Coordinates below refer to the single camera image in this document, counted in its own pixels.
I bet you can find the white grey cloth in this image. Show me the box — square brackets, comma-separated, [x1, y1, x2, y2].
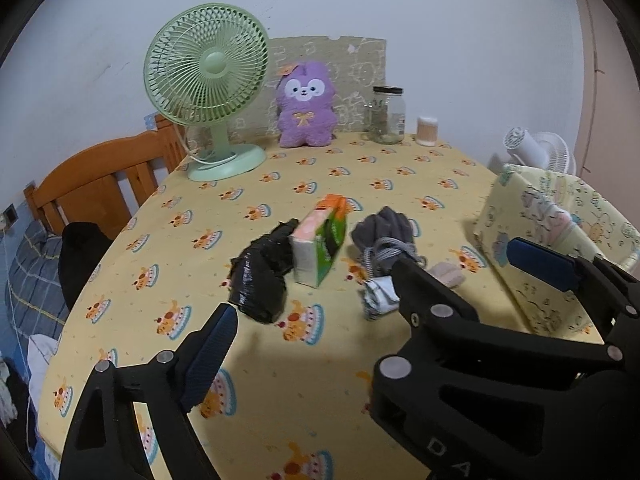
[361, 275, 401, 322]

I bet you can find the yellow cartoon-print storage box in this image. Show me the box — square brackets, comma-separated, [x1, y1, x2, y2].
[472, 162, 640, 337]

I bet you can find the dark clothes pile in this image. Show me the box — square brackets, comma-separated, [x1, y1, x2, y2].
[0, 357, 31, 431]

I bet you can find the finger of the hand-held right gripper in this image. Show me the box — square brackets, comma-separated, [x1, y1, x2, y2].
[369, 257, 623, 396]
[506, 238, 640, 321]

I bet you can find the black plastic bag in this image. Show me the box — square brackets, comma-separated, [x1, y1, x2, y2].
[228, 218, 300, 324]

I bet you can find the glass jar with dark lid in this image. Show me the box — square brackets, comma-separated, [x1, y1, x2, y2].
[367, 85, 407, 144]

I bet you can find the black cloth bag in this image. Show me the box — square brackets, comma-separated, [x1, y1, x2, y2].
[58, 221, 113, 311]

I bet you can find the purple plush toy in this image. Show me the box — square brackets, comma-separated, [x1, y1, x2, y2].
[276, 61, 338, 149]

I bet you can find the small beige pad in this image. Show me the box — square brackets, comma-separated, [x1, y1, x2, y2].
[429, 261, 467, 288]

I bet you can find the green desk fan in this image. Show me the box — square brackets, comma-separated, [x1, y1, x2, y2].
[144, 3, 271, 182]

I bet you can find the grey socks bundle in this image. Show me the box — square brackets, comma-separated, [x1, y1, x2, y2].
[351, 206, 416, 256]

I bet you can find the cotton swab container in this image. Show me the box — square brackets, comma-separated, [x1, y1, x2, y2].
[417, 115, 440, 147]

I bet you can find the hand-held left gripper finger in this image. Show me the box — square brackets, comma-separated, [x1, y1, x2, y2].
[59, 304, 239, 480]

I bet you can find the grey striped sock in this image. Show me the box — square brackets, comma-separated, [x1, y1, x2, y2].
[357, 237, 427, 281]

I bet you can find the blue plaid pillow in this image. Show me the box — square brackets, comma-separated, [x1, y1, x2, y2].
[5, 220, 71, 336]

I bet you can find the pink door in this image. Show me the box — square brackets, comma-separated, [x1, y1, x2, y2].
[570, 0, 640, 241]

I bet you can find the white standing fan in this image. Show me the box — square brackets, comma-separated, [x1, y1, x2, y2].
[487, 126, 577, 177]

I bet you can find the beige patterned board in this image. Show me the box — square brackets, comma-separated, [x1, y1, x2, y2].
[227, 35, 388, 142]

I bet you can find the blue checked bedsheet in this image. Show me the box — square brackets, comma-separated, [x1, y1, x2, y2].
[0, 310, 63, 480]

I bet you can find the green orange tissue pack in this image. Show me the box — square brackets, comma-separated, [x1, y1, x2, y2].
[291, 194, 349, 288]

